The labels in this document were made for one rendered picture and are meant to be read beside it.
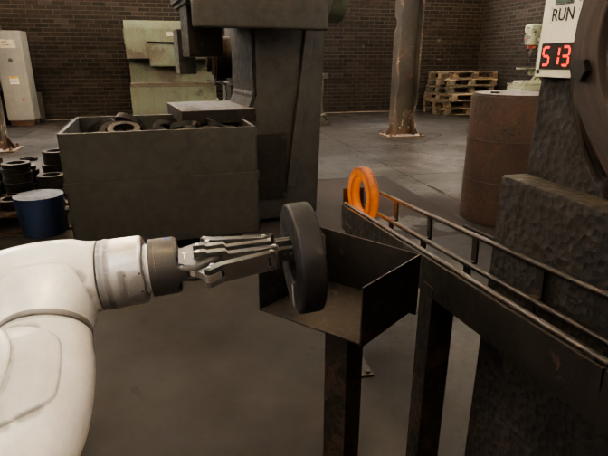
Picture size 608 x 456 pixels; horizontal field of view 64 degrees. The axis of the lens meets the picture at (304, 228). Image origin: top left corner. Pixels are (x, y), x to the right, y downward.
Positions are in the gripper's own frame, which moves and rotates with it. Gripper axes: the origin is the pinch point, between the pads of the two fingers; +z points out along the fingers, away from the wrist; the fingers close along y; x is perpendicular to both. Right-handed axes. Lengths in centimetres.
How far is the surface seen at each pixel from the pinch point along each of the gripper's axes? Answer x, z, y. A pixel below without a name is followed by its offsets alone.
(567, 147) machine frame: 7, 53, -12
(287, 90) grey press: 4, 56, -263
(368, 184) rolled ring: -13, 39, -75
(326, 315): -24.9, 9.5, -22.5
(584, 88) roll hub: 20.0, 29.8, 15.2
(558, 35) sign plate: 26, 52, -16
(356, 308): -25.0, 16.3, -23.0
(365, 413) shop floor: -86, 31, -60
